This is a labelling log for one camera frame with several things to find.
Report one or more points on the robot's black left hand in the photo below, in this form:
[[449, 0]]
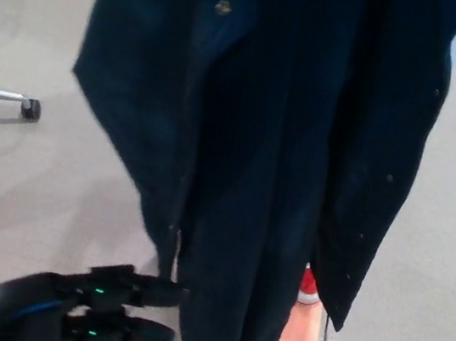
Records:
[[40, 305]]

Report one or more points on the dark teal blue coat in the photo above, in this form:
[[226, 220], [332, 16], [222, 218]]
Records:
[[266, 142]]

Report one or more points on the person's left red white sneaker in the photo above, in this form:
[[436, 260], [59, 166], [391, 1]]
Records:
[[310, 288]]

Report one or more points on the silver chair leg with caster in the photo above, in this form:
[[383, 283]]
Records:
[[3, 95]]

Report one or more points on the orange floor mat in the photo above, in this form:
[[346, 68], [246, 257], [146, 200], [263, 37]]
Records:
[[302, 332]]

